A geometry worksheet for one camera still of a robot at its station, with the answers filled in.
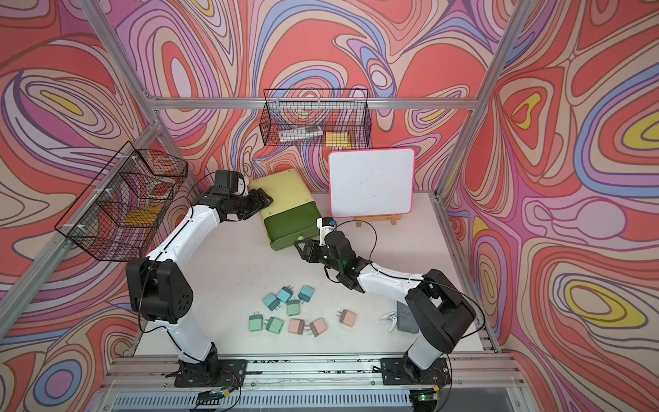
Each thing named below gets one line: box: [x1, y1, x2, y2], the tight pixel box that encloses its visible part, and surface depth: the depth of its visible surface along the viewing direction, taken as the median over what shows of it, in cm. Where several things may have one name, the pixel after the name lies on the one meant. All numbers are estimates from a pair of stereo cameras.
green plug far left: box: [247, 310, 264, 333], surface depth 84 cm
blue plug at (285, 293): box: [276, 284, 294, 303], surface depth 90 cm
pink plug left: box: [288, 318, 310, 335], surface depth 82 cm
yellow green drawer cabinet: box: [247, 169, 322, 245], surface depth 89 cm
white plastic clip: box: [378, 311, 398, 333], surface depth 84 cm
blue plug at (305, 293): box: [297, 284, 315, 304], surface depth 90 cm
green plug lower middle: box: [262, 316, 285, 334], surface depth 82 cm
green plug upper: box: [286, 299, 301, 317], surface depth 87 cm
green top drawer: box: [263, 200, 322, 251], surface depth 88 cm
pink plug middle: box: [308, 317, 328, 338], surface depth 82 cm
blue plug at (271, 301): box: [262, 292, 281, 311], surface depth 88 cm
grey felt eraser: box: [396, 300, 419, 334], surface depth 83 cm
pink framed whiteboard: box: [328, 147, 417, 219], surface depth 104 cm
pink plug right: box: [336, 309, 357, 328], surface depth 84 cm
